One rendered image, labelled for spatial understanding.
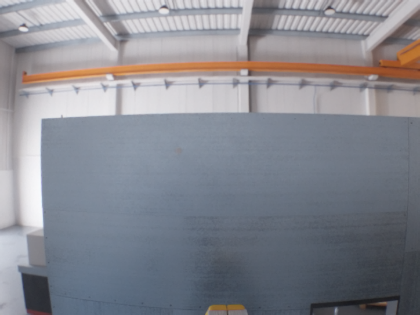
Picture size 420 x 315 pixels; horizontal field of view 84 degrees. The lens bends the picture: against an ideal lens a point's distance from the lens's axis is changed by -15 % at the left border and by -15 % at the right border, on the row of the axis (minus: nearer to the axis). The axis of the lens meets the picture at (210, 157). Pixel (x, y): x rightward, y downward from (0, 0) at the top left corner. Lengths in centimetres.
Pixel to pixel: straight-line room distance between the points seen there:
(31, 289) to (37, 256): 67
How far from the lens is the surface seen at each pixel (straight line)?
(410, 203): 182
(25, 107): 1323
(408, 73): 1238
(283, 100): 1034
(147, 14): 991
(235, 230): 148
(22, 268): 578
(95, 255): 171
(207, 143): 142
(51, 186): 176
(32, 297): 594
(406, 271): 193
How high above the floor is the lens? 296
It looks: level
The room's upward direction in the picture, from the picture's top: straight up
